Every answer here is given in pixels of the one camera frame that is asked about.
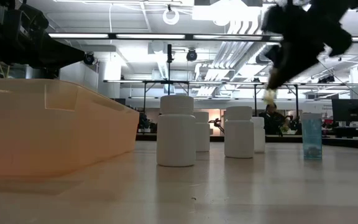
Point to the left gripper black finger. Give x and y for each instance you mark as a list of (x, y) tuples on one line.
[(64, 53)]

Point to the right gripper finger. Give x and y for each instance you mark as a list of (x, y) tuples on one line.
[(294, 59)]

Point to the translucent blue pill bottle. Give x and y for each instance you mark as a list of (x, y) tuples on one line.
[(311, 137)]

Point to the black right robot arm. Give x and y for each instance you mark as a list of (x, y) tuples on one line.
[(337, 3)]

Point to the small background robot arm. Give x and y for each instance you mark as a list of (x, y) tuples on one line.
[(217, 124)]

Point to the translucent orange plastic basket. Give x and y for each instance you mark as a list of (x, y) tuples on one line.
[(57, 140)]

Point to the large white pill bottle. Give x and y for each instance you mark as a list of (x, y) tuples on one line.
[(176, 137)]

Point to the person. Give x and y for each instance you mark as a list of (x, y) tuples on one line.
[(273, 123)]

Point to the black computer monitor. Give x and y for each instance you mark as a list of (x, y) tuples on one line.
[(350, 112)]

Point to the long ceiling light strip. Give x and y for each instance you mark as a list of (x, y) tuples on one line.
[(148, 36)]

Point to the dark background table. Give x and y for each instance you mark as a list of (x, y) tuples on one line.
[(346, 141)]

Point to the black vertical pole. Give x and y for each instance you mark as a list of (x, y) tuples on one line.
[(169, 62)]

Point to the green potted plant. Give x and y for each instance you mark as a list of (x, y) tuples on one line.
[(144, 122)]

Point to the round black ceiling camera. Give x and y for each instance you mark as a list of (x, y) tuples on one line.
[(191, 55), (89, 58)]

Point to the black metal table frame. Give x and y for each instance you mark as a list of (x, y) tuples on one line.
[(296, 99), (166, 81)]

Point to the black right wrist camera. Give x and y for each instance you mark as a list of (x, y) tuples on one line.
[(275, 20)]

